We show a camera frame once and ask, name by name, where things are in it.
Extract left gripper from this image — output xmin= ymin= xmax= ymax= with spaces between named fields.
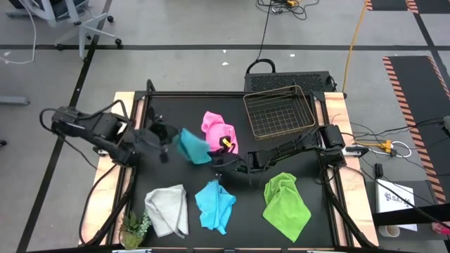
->
xmin=139 ymin=107 xmax=180 ymax=164

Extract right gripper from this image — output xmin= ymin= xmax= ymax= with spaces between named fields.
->
xmin=210 ymin=135 xmax=253 ymax=179

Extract pink microfiber towel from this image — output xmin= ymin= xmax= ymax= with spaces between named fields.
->
xmin=200 ymin=110 xmax=239 ymax=155

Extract teal microfiber towel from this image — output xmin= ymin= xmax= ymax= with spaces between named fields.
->
xmin=172 ymin=127 xmax=213 ymax=165

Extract grey waffle microfiber towel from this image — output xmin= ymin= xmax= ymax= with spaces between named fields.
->
xmin=144 ymin=183 xmax=190 ymax=239

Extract black wire basket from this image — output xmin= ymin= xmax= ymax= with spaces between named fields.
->
xmin=243 ymin=84 xmax=316 ymax=141

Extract light blue microfiber towel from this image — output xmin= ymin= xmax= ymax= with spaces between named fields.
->
xmin=194 ymin=179 xmax=237 ymax=235

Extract green microfiber towel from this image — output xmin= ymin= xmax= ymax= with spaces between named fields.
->
xmin=262 ymin=171 xmax=312 ymax=243

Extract wooden table side board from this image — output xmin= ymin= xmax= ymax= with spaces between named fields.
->
xmin=79 ymin=91 xmax=136 ymax=245
xmin=323 ymin=91 xmax=380 ymax=247

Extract small potted green plant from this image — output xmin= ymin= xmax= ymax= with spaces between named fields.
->
xmin=119 ymin=209 xmax=153 ymax=250

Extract black computer case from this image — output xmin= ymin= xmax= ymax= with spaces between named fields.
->
xmin=244 ymin=70 xmax=337 ymax=94

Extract white office chair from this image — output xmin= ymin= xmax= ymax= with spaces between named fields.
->
xmin=5 ymin=0 xmax=123 ymax=60

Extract grey furniture foot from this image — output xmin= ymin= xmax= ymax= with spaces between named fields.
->
xmin=0 ymin=95 xmax=31 ymax=106

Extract yellow power splitter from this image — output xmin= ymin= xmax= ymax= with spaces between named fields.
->
xmin=354 ymin=139 xmax=394 ymax=154

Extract white label box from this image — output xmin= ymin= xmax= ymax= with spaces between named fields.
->
xmin=375 ymin=178 xmax=418 ymax=232

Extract beige tape roll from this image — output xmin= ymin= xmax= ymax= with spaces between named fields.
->
xmin=378 ymin=224 xmax=401 ymax=238

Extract black hazard-striped floor mat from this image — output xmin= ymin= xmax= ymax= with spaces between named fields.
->
xmin=365 ymin=0 xmax=419 ymax=14
xmin=382 ymin=55 xmax=450 ymax=205

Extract pink object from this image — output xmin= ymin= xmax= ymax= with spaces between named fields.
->
xmin=431 ymin=221 xmax=450 ymax=235

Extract black aluminium table frame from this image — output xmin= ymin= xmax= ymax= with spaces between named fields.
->
xmin=79 ymin=79 xmax=380 ymax=253

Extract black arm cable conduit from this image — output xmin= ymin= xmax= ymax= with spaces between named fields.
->
xmin=79 ymin=164 xmax=136 ymax=247
xmin=318 ymin=164 xmax=377 ymax=249

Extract black hanging cable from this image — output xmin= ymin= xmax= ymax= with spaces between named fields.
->
xmin=245 ymin=0 xmax=277 ymax=75

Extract white floor cable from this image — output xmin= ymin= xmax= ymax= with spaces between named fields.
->
xmin=0 ymin=0 xmax=38 ymax=65

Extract black cable tangle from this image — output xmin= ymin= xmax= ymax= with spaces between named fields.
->
xmin=256 ymin=0 xmax=321 ymax=20

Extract yellow hanging cable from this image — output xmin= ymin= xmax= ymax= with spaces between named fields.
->
xmin=342 ymin=0 xmax=368 ymax=93

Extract white cable loop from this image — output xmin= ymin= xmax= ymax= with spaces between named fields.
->
xmin=368 ymin=140 xmax=413 ymax=159

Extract black floor cables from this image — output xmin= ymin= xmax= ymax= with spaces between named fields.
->
xmin=349 ymin=117 xmax=450 ymax=140

